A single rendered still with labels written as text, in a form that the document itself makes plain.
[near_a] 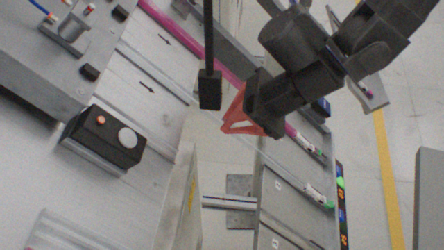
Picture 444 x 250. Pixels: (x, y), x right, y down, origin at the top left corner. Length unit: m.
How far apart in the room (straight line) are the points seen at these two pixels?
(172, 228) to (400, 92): 1.59
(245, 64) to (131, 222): 0.44
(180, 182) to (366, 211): 0.95
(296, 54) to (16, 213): 0.36
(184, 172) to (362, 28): 0.60
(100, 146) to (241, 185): 1.28
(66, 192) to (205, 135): 1.45
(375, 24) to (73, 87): 0.35
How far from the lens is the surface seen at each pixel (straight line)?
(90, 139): 0.45
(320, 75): 0.55
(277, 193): 0.72
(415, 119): 2.14
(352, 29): 0.55
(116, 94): 0.55
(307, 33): 0.53
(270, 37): 0.51
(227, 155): 1.80
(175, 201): 0.95
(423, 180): 1.12
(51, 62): 0.44
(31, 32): 0.45
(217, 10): 1.68
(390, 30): 0.54
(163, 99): 0.59
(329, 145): 0.93
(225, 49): 0.80
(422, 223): 1.05
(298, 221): 0.75
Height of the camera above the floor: 1.44
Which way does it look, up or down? 49 degrees down
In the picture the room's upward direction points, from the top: straight up
